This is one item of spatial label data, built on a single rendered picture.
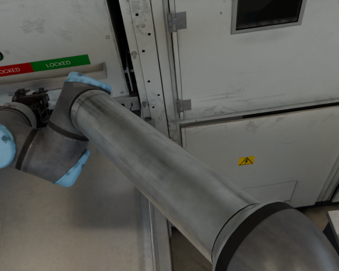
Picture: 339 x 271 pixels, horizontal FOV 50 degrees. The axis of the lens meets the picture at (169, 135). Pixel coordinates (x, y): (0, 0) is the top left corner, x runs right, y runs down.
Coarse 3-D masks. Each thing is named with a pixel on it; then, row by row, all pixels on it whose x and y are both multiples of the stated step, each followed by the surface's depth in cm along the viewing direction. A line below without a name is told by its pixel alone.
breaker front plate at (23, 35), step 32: (0, 0) 85; (32, 0) 86; (64, 0) 87; (96, 0) 88; (0, 32) 92; (32, 32) 93; (64, 32) 94; (96, 32) 95; (0, 64) 99; (96, 64) 103; (0, 96) 108
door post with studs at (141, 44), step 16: (128, 0) 84; (144, 0) 84; (128, 16) 88; (144, 16) 88; (128, 32) 91; (144, 32) 91; (144, 48) 95; (144, 64) 99; (144, 80) 104; (144, 96) 110; (160, 96) 110; (144, 112) 115; (160, 112) 116; (160, 128) 122
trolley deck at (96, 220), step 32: (96, 160) 109; (0, 192) 105; (32, 192) 104; (64, 192) 103; (96, 192) 102; (128, 192) 102; (0, 224) 99; (32, 224) 98; (64, 224) 97; (96, 224) 96; (128, 224) 96; (160, 224) 95; (0, 256) 93; (32, 256) 93; (64, 256) 92; (96, 256) 91; (128, 256) 90; (160, 256) 90
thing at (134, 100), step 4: (136, 88) 115; (132, 92) 114; (136, 92) 114; (120, 96) 114; (124, 96) 114; (128, 96) 113; (132, 96) 113; (136, 96) 113; (116, 100) 113; (120, 100) 113; (132, 100) 114; (136, 100) 114; (132, 104) 116; (136, 104) 116; (48, 108) 113; (52, 108) 113; (132, 108) 117; (136, 108) 117
